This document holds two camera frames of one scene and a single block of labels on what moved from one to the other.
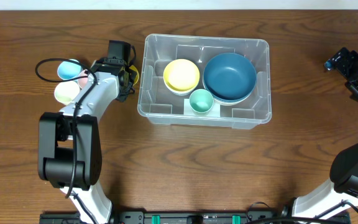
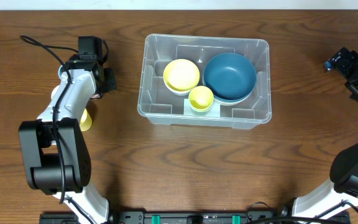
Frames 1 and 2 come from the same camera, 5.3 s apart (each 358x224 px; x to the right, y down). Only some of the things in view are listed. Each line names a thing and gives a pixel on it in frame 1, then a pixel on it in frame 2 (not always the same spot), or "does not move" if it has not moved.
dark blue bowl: x=229 y=76 does not move
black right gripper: x=344 y=66 does not move
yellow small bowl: x=181 y=74 does not move
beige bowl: x=227 y=102 does not move
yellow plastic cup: x=132 y=67 -> x=201 y=98
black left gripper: x=126 y=82 -> x=109 y=80
